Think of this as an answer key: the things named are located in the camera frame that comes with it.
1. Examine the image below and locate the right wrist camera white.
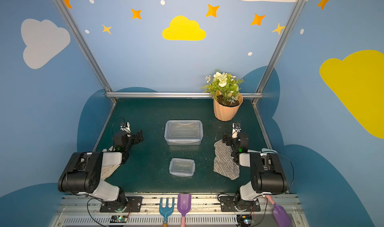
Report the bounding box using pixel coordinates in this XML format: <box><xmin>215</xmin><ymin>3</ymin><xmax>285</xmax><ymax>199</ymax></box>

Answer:
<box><xmin>232</xmin><ymin>123</ymin><xmax>241</xmax><ymax>139</ymax></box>

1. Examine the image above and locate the aluminium frame rail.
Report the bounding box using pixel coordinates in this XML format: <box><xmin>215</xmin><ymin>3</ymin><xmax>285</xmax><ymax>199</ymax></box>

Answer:
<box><xmin>105</xmin><ymin>91</ymin><xmax>264</xmax><ymax>99</ymax></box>

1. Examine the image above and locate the purple garden shovel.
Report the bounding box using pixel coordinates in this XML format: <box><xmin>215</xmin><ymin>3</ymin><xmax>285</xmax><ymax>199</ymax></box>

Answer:
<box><xmin>177</xmin><ymin>194</ymin><xmax>192</xmax><ymax>227</ymax></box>

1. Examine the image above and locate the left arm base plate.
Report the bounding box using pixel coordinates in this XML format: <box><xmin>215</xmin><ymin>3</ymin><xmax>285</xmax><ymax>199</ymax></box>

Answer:
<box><xmin>100</xmin><ymin>196</ymin><xmax>143</xmax><ymax>213</ymax></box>

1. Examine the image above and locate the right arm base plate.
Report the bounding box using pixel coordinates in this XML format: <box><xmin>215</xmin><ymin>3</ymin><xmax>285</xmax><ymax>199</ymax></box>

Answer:
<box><xmin>218</xmin><ymin>195</ymin><xmax>261</xmax><ymax>212</ymax></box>

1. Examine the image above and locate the small clear lunch box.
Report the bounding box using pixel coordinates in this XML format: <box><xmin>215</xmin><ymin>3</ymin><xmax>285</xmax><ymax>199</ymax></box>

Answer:
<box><xmin>169</xmin><ymin>158</ymin><xmax>196</xmax><ymax>177</ymax></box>

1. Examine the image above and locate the purple scoop pink handle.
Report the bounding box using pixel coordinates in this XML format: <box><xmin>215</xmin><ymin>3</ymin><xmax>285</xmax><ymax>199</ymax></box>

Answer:
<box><xmin>265</xmin><ymin>195</ymin><xmax>292</xmax><ymax>227</ymax></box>

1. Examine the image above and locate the right controller board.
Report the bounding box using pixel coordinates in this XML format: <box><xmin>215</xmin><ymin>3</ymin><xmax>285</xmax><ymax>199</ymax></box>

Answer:
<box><xmin>236</xmin><ymin>215</ymin><xmax>254</xmax><ymax>227</ymax></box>

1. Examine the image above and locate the mint green small trowel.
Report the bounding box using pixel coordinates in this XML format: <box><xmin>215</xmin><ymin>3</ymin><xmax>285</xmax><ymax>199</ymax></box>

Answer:
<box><xmin>260</xmin><ymin>148</ymin><xmax>278</xmax><ymax>154</ymax></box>

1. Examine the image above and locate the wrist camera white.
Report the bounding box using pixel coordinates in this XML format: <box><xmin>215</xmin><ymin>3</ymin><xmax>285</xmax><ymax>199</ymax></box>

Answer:
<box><xmin>120</xmin><ymin>122</ymin><xmax>131</xmax><ymax>134</ymax></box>
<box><xmin>232</xmin><ymin>123</ymin><xmax>241</xmax><ymax>139</ymax></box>

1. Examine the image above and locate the green artificial plant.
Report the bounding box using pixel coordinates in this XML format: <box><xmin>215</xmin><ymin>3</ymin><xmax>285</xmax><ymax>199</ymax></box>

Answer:
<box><xmin>201</xmin><ymin>71</ymin><xmax>244</xmax><ymax>107</ymax></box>

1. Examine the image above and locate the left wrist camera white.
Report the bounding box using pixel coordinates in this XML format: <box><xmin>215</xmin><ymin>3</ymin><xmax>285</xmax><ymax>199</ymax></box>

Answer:
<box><xmin>120</xmin><ymin>122</ymin><xmax>131</xmax><ymax>134</ymax></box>

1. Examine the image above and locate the large clear lunch box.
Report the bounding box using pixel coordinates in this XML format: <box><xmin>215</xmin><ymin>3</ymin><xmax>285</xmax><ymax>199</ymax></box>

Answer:
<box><xmin>164</xmin><ymin>120</ymin><xmax>203</xmax><ymax>146</ymax></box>

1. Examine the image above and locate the teal garden rake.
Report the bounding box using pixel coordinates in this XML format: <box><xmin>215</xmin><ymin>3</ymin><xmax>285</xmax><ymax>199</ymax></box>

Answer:
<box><xmin>159</xmin><ymin>198</ymin><xmax>175</xmax><ymax>227</ymax></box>

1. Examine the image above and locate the terracotta flower pot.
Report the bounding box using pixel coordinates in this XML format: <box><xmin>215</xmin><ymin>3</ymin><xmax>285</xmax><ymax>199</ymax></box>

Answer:
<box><xmin>214</xmin><ymin>91</ymin><xmax>243</xmax><ymax>122</ymax></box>

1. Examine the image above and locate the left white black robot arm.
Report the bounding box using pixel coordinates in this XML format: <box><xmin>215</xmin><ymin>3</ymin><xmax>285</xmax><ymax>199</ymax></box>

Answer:
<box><xmin>58</xmin><ymin>130</ymin><xmax>144</xmax><ymax>206</ymax></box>

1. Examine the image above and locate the grey striped cloth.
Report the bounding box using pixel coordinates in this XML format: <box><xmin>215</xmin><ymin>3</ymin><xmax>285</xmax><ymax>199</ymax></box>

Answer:
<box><xmin>213</xmin><ymin>140</ymin><xmax>240</xmax><ymax>181</ymax></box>

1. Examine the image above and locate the left controller board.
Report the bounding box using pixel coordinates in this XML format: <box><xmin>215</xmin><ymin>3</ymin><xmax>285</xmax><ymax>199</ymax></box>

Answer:
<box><xmin>110</xmin><ymin>216</ymin><xmax>128</xmax><ymax>224</ymax></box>

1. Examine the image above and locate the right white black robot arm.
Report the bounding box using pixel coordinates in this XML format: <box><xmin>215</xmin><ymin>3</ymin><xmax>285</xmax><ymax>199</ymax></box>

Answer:
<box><xmin>222</xmin><ymin>133</ymin><xmax>289</xmax><ymax>202</ymax></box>

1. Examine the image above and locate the controller board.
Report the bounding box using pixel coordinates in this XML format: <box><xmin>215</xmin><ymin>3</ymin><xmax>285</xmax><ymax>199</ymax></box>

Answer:
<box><xmin>236</xmin><ymin>215</ymin><xmax>254</xmax><ymax>227</ymax></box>
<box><xmin>110</xmin><ymin>216</ymin><xmax>128</xmax><ymax>224</ymax></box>

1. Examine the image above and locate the white work glove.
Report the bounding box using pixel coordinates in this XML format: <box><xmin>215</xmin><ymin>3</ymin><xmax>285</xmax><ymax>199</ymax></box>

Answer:
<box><xmin>101</xmin><ymin>149</ymin><xmax>122</xmax><ymax>181</ymax></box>

